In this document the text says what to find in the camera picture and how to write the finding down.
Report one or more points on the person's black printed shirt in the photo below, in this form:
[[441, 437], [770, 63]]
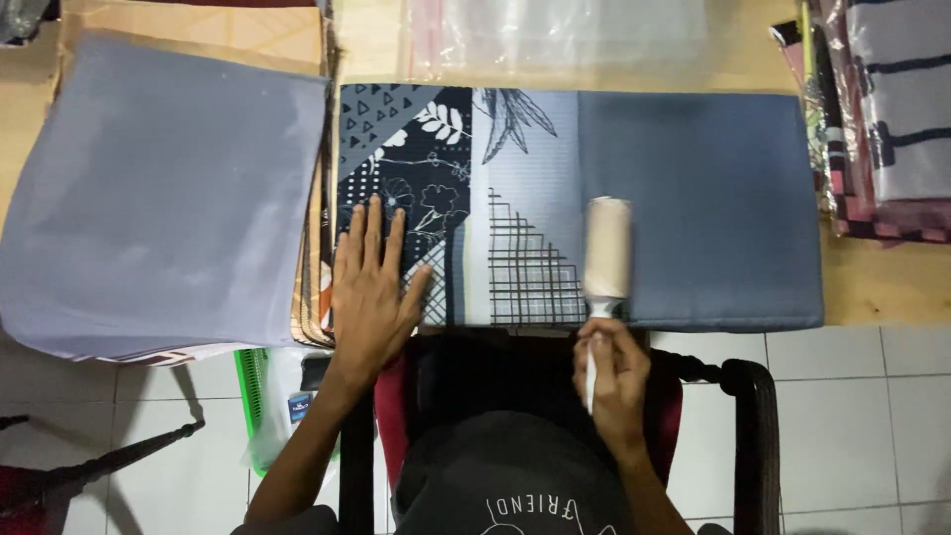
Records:
[[505, 483]]

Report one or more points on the clear plastic bags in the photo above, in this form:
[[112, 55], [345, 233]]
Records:
[[550, 33]]

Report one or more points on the blue patterned bed sheet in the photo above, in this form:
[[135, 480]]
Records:
[[691, 215]]

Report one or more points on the person's right fingers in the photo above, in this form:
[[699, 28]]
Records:
[[603, 355]]

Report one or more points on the red chair cushion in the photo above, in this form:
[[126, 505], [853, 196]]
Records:
[[390, 416]]

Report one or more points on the stack of packaged striped fabrics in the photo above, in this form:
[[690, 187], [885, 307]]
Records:
[[884, 111]]

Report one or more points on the white lint roller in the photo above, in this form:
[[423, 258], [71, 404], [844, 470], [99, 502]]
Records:
[[608, 252]]

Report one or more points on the stack of grey folded fabrics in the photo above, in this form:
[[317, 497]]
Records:
[[156, 200]]

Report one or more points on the black wooden chair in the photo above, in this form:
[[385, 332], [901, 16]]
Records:
[[754, 446]]

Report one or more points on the clear bag with blue label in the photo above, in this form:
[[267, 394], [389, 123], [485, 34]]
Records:
[[286, 405]]

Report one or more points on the brown cardboard sheet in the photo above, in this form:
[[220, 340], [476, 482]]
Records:
[[208, 30]]

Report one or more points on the person's right hand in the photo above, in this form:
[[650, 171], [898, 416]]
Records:
[[620, 386]]

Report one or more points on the dark grey cloth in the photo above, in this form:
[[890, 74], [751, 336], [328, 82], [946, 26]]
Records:
[[22, 16]]

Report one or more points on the dark wooden chair with red seat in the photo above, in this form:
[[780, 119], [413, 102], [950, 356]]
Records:
[[59, 475]]

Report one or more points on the green plastic basket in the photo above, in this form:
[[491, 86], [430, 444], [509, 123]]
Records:
[[252, 401]]

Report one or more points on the person's left hand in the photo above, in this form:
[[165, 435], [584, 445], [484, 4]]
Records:
[[371, 312]]

